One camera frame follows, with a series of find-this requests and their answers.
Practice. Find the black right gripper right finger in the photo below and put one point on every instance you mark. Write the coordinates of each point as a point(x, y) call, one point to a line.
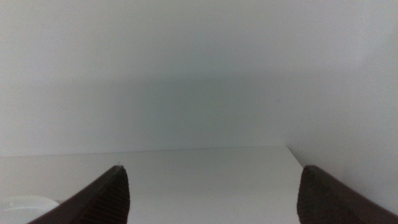
point(323, 199)

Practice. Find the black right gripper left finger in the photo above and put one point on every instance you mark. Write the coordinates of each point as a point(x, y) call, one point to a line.
point(105, 199)

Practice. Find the white shallow bowl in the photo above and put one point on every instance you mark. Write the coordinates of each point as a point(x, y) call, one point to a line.
point(21, 208)

